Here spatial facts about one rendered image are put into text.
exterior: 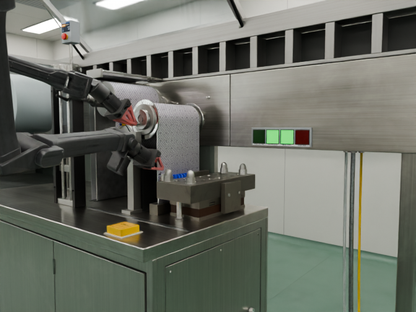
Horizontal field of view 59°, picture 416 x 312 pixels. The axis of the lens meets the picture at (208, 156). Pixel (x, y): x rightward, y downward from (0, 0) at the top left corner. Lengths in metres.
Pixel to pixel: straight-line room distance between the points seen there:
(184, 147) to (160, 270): 0.56
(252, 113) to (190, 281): 0.68
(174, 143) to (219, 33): 0.52
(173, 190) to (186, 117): 0.34
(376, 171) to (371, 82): 2.46
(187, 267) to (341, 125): 0.69
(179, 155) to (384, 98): 0.74
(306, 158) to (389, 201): 0.88
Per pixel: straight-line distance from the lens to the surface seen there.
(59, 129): 1.66
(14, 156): 0.84
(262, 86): 1.47
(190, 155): 1.49
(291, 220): 4.10
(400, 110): 1.28
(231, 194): 1.36
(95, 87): 1.30
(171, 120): 1.41
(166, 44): 1.83
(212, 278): 1.28
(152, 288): 1.08
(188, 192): 1.21
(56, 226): 1.38
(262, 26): 1.51
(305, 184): 3.96
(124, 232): 1.13
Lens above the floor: 1.22
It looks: 4 degrees down
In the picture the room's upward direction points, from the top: straight up
